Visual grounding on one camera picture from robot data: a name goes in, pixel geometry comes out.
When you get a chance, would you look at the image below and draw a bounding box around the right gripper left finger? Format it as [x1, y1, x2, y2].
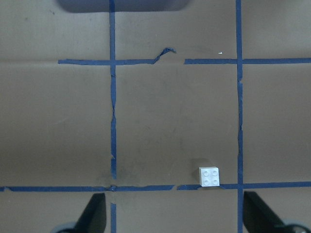
[73, 193, 106, 233]

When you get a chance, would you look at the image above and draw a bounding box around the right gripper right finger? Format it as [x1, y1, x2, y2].
[242, 191, 292, 233]

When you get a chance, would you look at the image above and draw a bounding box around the white block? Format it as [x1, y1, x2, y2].
[199, 166, 220, 187]

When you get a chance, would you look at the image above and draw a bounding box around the blue plastic tray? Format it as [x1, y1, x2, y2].
[57, 0, 191, 13]

